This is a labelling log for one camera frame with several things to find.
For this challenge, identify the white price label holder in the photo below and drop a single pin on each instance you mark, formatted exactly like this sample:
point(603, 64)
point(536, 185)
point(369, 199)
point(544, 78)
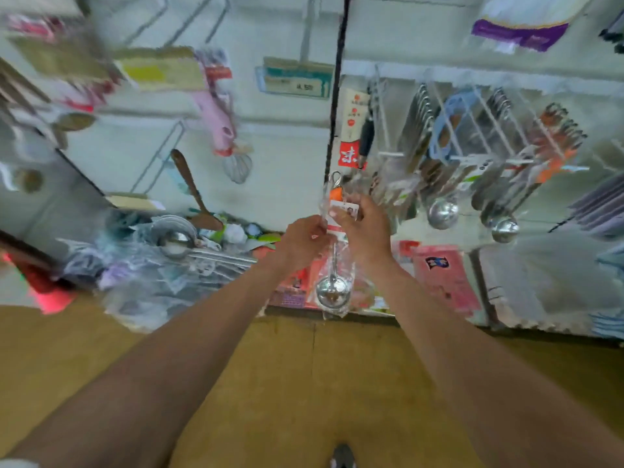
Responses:
point(292, 81)

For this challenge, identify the pink green broom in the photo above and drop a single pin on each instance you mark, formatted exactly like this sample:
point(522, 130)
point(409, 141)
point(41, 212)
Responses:
point(39, 287)

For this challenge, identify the person's left forearm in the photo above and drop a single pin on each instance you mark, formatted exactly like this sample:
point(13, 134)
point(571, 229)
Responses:
point(166, 375)

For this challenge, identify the person's left hand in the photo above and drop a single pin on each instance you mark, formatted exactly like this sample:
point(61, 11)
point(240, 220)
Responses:
point(304, 246)

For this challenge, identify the dark wooden spatula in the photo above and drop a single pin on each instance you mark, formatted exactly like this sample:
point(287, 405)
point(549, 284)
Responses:
point(190, 185)

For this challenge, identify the blue card utensil packet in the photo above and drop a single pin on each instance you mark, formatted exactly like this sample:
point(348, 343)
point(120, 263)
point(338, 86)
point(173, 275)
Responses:
point(456, 126)

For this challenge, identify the hanging steel ladle packets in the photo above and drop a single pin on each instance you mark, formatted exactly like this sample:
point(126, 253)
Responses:
point(504, 229)

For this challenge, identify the pile of plastic wrapped utensils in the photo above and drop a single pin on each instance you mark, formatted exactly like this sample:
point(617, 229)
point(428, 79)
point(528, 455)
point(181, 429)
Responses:
point(146, 278)

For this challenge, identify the red white packet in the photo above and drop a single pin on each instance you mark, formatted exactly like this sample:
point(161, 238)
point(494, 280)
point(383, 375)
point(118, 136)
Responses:
point(351, 131)

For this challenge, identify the person's right hand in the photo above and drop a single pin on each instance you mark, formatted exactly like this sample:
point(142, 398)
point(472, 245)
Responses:
point(369, 234)

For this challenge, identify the person's right forearm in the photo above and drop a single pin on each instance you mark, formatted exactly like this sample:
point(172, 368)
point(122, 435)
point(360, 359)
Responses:
point(487, 365)

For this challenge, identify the white purple bag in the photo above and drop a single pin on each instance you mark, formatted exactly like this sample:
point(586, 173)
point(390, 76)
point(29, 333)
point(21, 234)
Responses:
point(531, 24)

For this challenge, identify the grey white sneaker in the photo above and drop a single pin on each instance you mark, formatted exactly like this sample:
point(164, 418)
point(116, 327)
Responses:
point(342, 456)

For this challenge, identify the large steel strainer ladle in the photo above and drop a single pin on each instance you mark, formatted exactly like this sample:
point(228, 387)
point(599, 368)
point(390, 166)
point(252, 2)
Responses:
point(175, 243)

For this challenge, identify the pink printed packets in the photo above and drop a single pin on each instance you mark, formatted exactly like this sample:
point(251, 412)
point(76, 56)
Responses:
point(444, 278)

